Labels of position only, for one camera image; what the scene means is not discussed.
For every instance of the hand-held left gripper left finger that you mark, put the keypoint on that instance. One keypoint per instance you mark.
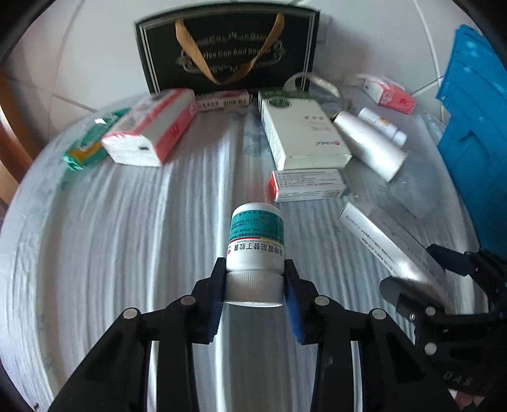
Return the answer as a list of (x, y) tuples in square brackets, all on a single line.
[(216, 305)]

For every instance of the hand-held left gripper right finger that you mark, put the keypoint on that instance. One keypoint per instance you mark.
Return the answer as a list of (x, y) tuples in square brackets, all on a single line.
[(294, 313)]

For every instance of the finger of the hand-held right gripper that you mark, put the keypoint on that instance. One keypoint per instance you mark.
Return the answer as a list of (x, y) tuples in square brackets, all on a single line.
[(449, 258), (404, 295)]

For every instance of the long white box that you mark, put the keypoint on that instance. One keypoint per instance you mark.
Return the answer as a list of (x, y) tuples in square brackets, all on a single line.
[(388, 249)]

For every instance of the white medicine bottle teal label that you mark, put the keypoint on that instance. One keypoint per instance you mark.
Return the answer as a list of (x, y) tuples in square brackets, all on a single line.
[(255, 245)]

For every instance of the blue plastic crate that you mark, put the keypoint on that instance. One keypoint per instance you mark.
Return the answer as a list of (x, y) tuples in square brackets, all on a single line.
[(479, 138)]

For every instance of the small white box red end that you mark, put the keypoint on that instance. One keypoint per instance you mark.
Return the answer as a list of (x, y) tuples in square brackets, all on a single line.
[(309, 185)]

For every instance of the white cylindrical flask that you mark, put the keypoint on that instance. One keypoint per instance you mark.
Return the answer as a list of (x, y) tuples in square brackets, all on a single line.
[(368, 144)]

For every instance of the small white bottle yellow label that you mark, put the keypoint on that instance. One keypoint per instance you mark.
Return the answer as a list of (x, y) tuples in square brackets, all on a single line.
[(382, 124)]

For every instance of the opened pink tissue pack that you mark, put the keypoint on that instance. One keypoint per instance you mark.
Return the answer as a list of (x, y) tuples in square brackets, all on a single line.
[(390, 95)]

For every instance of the large white box green top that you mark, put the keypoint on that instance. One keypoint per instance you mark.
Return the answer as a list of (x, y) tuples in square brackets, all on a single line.
[(301, 130)]

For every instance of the pink and white tissue pack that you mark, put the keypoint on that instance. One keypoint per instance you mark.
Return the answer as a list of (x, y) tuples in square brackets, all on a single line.
[(150, 130)]

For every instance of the green tissue pack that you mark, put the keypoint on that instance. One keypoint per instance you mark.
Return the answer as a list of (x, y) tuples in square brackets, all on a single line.
[(93, 144)]

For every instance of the red and white small box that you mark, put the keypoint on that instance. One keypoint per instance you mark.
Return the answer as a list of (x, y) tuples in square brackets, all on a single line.
[(223, 101)]

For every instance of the wooden wall trim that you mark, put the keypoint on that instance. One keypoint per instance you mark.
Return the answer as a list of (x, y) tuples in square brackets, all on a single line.
[(12, 134)]

